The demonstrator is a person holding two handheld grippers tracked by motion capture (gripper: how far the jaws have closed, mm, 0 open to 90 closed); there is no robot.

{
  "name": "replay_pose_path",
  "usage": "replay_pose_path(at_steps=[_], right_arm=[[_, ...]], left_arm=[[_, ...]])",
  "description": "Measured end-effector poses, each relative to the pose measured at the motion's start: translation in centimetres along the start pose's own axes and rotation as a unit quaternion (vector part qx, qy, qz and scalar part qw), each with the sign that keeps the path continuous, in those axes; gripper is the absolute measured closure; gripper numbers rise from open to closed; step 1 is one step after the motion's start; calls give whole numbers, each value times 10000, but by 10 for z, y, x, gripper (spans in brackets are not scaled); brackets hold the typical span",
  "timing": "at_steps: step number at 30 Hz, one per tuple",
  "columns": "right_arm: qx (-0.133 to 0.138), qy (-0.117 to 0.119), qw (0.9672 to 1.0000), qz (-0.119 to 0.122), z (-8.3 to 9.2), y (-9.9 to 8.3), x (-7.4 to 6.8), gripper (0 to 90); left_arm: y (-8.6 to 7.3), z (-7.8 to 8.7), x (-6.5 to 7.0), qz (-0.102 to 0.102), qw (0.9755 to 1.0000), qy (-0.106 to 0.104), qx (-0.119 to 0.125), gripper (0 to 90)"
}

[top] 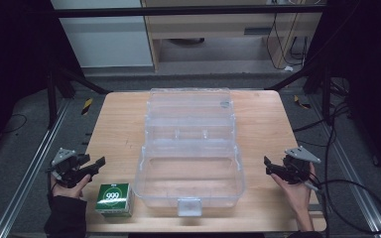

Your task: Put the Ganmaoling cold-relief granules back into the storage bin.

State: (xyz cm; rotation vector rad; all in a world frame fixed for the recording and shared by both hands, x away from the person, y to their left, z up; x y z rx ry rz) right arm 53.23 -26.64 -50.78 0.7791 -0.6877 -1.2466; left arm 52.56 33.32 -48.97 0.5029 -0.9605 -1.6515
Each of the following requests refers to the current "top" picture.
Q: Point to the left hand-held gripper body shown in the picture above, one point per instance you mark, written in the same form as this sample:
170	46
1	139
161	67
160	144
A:
66	167

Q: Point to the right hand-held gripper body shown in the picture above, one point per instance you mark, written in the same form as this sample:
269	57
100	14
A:
296	165

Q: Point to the person's left hand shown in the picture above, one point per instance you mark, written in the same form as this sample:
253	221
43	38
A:
70	190

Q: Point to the person's right hand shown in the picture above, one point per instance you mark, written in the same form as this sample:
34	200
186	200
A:
296	195

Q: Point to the green and white medicine box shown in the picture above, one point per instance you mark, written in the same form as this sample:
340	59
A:
114	200

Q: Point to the yellow and black tape strip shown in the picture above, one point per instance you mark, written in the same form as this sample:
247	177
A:
301	102
86	106

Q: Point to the black metal stand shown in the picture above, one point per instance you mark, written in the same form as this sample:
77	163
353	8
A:
325	95
51	99

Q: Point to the clear plastic storage box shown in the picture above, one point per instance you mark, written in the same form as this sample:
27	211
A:
190	158

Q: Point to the white cabinet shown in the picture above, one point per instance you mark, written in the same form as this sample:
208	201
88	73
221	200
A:
105	39

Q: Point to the light wooden desk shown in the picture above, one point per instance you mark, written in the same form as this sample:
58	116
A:
211	29

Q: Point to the aluminium floor rail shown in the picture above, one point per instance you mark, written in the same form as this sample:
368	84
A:
350	172
29	172

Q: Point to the black horizontal frame bar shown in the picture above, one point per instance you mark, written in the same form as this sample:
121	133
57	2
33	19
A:
185	11

